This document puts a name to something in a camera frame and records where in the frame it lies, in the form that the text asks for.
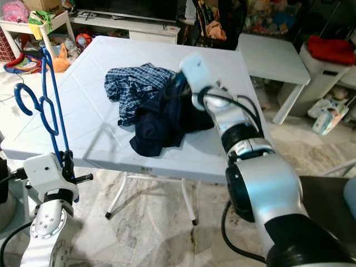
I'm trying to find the navy blue shirt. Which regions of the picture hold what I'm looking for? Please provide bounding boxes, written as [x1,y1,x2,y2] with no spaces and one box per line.
[129,75,217,158]

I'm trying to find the white folding chair grey seat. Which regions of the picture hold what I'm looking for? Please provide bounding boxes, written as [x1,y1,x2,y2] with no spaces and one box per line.
[298,160,356,245]

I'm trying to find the white plastic folding table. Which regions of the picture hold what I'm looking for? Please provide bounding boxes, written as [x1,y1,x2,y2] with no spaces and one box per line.
[0,36,276,226]

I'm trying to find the white storage drawer box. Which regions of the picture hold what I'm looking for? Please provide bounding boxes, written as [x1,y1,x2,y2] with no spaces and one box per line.
[292,44,356,117]

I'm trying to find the white kids shelf table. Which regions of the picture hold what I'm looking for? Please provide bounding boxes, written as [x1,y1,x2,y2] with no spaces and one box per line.
[0,11,76,61]

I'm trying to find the blue plaid shirt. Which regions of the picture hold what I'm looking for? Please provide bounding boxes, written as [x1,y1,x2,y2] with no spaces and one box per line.
[105,63,176,127]

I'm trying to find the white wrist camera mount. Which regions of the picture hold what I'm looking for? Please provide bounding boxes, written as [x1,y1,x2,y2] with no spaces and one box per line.
[180,53,215,92]
[24,153,76,194]

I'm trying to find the pink backpack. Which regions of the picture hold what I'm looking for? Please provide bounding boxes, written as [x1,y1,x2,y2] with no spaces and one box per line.
[3,0,29,24]

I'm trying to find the black television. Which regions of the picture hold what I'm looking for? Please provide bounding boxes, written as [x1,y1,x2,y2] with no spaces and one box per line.
[72,0,181,23]

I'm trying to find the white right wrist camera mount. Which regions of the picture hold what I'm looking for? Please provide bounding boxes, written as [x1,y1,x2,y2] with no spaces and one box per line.
[180,53,215,92]

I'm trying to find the red round toy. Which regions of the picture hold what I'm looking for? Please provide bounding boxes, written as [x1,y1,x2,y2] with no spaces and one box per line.
[75,32,94,52]

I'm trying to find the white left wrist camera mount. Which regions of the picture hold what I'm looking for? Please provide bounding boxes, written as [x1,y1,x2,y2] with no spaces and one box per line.
[24,153,76,194]

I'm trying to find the orange plush toy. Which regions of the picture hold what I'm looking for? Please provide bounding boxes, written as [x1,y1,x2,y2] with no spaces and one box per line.
[47,44,73,73]

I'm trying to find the blue plastic hanger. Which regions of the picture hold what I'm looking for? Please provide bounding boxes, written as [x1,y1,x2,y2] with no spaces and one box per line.
[14,44,81,204]

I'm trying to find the wet wipes packet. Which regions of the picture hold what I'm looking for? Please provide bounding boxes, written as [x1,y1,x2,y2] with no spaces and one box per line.
[311,97,350,137]

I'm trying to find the red cloth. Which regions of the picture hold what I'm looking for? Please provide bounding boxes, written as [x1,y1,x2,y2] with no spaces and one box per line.
[306,34,356,65]

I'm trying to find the white television stand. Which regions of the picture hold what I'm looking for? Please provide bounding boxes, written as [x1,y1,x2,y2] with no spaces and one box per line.
[70,14,181,44]

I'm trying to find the brown cardboard box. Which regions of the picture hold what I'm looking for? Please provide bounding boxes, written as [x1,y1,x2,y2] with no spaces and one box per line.
[25,0,62,13]

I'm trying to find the small white table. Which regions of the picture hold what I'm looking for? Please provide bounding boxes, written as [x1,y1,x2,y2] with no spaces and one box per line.
[236,32,312,126]

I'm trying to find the red blue floor toy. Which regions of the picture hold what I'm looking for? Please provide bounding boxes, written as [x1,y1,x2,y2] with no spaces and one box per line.
[3,52,42,76]

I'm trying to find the blue grey seat cushion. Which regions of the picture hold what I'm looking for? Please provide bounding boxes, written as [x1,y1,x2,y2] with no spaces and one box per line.
[343,177,356,221]

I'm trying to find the green yellow cloth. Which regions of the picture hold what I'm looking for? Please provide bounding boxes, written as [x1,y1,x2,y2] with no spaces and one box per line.
[28,10,57,41]

